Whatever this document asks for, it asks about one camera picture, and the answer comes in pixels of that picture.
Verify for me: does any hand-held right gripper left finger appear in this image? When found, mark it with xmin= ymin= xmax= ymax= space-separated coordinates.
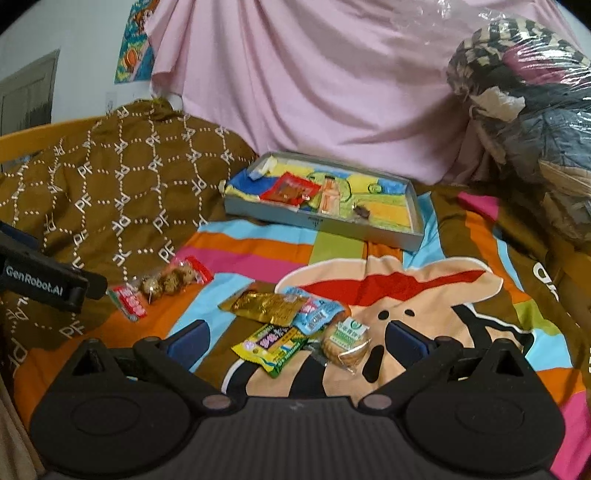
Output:
xmin=58 ymin=318 xmax=238 ymax=412

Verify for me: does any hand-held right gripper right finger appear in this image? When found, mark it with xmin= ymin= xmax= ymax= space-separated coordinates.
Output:
xmin=359 ymin=320 xmax=537 ymax=412

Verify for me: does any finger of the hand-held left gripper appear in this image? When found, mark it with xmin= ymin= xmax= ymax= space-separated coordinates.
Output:
xmin=82 ymin=270 xmax=108 ymax=299

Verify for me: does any round biscuit packet green label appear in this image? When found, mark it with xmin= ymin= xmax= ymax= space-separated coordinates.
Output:
xmin=318 ymin=316 xmax=373 ymax=371

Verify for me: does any clear packet of brown balls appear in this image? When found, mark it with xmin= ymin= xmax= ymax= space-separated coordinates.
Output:
xmin=110 ymin=257 xmax=214 ymax=322

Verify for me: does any gold snack packet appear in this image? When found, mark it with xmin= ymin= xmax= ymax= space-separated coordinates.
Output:
xmin=218 ymin=290 xmax=309 ymax=325

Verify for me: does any yellow green snack packet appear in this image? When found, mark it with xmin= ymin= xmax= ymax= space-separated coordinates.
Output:
xmin=232 ymin=322 xmax=311 ymax=379

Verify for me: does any light blue snack packet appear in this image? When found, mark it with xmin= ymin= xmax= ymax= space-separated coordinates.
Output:
xmin=281 ymin=286 xmax=352 ymax=336

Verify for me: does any grey shallow cardboard box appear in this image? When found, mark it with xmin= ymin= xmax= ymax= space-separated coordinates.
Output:
xmin=224 ymin=151 xmax=424 ymax=252

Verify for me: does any long clear cracker packet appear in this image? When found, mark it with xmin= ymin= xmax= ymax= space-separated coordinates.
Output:
xmin=318 ymin=176 xmax=346 ymax=216

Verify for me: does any red snack packet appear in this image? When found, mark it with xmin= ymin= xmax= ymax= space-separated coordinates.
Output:
xmin=259 ymin=172 xmax=322 ymax=205

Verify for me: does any colourful printed blanket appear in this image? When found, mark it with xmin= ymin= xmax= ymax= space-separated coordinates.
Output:
xmin=14 ymin=182 xmax=591 ymax=462

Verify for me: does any brown patterned quilt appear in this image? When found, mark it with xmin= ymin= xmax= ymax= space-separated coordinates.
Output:
xmin=0 ymin=98 xmax=259 ymax=370

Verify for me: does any white tape piece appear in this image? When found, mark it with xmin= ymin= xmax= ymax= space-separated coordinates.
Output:
xmin=247 ymin=156 xmax=279 ymax=182

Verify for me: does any clear bag of clothes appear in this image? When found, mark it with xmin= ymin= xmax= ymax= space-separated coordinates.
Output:
xmin=445 ymin=16 xmax=591 ymax=247

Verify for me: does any pink hanging cloth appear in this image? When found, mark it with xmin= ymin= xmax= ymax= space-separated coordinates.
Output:
xmin=145 ymin=0 xmax=573 ymax=185

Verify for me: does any grey wall panel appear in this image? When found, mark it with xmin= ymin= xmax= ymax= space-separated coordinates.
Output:
xmin=0 ymin=48 xmax=61 ymax=136

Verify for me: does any cartoon wall poster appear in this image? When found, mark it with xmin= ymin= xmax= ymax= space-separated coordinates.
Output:
xmin=114 ymin=0 xmax=161 ymax=85

